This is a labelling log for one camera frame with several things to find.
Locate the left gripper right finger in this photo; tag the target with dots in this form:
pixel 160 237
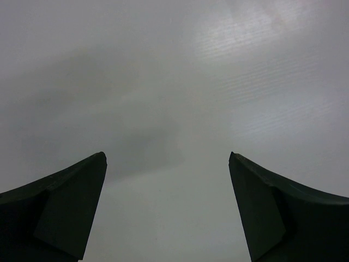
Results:
pixel 284 220

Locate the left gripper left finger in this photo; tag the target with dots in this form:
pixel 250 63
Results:
pixel 50 219

